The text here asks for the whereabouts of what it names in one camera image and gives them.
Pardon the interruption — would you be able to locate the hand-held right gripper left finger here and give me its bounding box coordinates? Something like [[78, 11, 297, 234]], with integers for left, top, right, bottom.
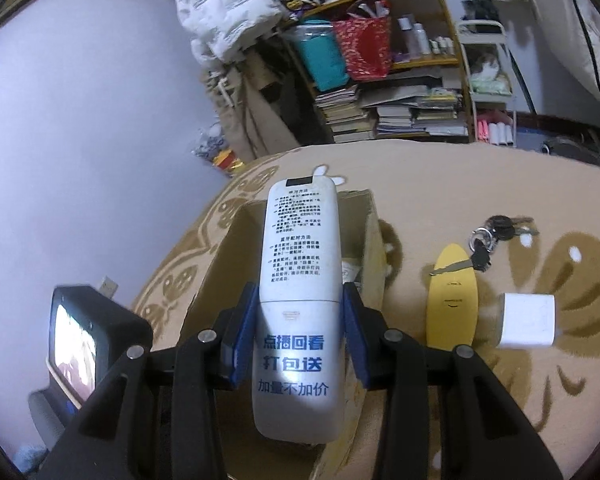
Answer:
[[37, 282, 259, 480]]

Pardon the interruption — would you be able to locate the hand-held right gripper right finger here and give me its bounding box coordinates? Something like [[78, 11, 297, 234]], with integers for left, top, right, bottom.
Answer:
[[342, 282, 563, 480]]

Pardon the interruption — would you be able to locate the white remote control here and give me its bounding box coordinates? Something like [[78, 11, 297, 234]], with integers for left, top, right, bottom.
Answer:
[[251, 176, 344, 445]]

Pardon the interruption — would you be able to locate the cardboard box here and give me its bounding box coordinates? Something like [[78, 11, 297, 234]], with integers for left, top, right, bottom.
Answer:
[[180, 189, 389, 480]]

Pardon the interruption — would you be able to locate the yellow oval board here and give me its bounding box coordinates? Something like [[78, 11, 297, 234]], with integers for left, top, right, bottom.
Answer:
[[426, 243, 479, 352]]

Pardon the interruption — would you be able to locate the white charger cube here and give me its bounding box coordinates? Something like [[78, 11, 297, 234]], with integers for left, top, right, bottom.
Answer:
[[495, 292, 557, 351]]

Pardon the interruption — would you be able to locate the bunch of keys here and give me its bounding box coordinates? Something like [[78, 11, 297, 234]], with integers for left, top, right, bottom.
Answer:
[[470, 215, 541, 274]]

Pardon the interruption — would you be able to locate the pile of shiny wrappers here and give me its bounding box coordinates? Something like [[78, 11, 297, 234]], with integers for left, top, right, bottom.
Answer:
[[192, 122, 246, 176]]

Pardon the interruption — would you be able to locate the tan flower printed blanket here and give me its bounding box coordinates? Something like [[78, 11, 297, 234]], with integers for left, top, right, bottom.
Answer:
[[130, 141, 600, 480]]

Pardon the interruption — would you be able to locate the brown paper bag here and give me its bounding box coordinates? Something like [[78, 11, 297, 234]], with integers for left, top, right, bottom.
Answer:
[[212, 52, 302, 164]]

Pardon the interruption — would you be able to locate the stack of books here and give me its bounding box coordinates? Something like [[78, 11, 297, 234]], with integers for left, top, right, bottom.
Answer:
[[314, 77, 471, 145]]

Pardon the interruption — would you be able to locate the grey plastic storage cart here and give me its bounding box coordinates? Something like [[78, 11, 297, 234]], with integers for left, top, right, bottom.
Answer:
[[457, 20, 519, 149]]

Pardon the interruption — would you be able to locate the teal plastic container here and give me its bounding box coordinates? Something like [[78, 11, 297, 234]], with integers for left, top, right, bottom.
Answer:
[[292, 19, 351, 92]]

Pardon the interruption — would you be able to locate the red patterned gift bag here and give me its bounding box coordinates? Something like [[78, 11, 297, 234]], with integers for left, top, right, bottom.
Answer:
[[332, 2, 394, 81]]

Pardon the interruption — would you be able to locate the black stand base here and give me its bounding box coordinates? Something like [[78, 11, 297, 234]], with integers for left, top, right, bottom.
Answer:
[[540, 127, 600, 169]]

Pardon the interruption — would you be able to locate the white brown furry bundle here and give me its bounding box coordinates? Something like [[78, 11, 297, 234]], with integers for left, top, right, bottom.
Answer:
[[471, 54, 502, 80]]

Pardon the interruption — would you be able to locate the row of toiletry bottles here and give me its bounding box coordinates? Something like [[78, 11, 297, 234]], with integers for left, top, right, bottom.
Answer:
[[397, 14, 456, 59]]

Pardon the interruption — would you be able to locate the white puffer jacket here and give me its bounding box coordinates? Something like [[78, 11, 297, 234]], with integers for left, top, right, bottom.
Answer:
[[167, 0, 284, 64]]

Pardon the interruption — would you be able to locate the cream quilt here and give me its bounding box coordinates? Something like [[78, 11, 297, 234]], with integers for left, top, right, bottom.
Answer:
[[527, 0, 600, 117]]

